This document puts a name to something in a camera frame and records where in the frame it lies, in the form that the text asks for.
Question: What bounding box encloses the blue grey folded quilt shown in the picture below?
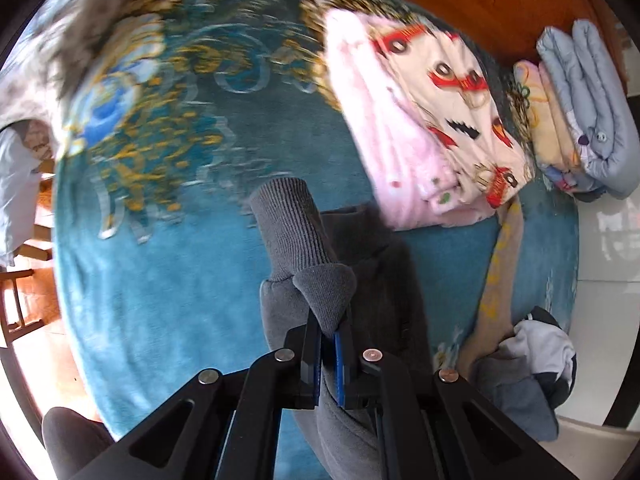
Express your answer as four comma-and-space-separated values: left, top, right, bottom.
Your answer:
536, 20, 639, 200

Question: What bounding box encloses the pink folded fleece blanket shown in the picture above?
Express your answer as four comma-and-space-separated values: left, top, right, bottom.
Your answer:
324, 9, 495, 231

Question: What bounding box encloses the pastel yellow folded blanket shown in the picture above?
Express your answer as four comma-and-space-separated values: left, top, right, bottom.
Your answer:
513, 61, 582, 194

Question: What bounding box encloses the dark grey sweatshirt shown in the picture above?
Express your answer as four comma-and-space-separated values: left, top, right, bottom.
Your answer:
250, 177, 438, 479

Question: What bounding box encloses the wooden chair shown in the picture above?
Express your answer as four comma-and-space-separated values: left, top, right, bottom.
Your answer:
0, 159, 57, 348

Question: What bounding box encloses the beige yellow patterned sheet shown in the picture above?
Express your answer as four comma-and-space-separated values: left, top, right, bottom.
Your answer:
457, 198, 524, 379

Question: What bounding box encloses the white and navy crumpled garment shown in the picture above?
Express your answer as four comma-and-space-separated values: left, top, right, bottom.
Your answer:
471, 307, 577, 442

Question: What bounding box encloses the teal floral plush blanket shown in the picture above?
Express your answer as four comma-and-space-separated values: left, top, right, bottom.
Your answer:
29, 0, 582, 480

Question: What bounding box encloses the cream cartoon print folded blanket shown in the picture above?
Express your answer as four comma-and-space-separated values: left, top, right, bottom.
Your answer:
369, 21, 533, 209

